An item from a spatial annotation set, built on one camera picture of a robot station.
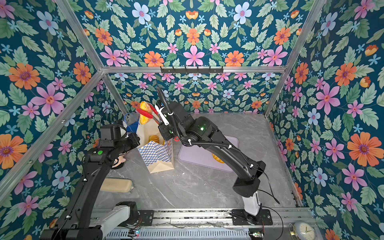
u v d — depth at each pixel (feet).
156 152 2.58
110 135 1.74
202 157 3.11
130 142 2.13
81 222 1.26
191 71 3.06
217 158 3.02
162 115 1.49
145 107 2.14
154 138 3.30
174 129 1.48
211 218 2.46
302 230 2.19
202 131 1.36
